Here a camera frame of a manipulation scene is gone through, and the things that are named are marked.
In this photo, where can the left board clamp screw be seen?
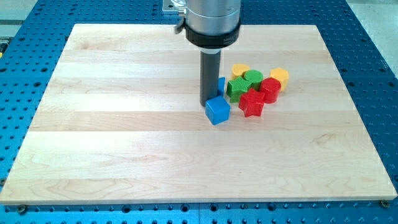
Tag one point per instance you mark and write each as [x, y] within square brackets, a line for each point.
[21, 209]

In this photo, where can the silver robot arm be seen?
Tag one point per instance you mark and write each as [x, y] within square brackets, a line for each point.
[210, 24]

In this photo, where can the board clamp screw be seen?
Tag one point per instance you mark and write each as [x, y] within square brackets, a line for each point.
[21, 209]
[384, 203]

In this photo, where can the wooden board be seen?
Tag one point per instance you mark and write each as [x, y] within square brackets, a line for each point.
[120, 122]

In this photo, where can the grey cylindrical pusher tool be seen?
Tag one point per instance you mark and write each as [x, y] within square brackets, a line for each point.
[209, 75]

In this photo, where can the blue cube block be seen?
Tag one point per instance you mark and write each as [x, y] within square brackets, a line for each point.
[217, 110]

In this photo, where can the red star block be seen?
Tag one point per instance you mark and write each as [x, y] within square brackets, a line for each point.
[252, 103]

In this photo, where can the right board clamp screw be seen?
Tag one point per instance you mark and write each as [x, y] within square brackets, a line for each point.
[384, 203]

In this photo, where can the yellow hexagon block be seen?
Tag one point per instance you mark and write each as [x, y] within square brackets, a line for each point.
[281, 75]

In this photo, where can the green star block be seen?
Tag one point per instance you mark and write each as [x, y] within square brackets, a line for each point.
[237, 87]

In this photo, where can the red cylinder block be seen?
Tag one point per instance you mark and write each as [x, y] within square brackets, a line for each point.
[270, 87]

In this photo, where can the green cylinder block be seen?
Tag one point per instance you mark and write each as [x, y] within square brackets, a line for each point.
[255, 77]

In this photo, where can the blue triangle block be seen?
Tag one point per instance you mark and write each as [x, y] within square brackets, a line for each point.
[221, 86]

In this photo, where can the yellow round block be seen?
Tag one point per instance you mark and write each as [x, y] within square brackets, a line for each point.
[238, 70]

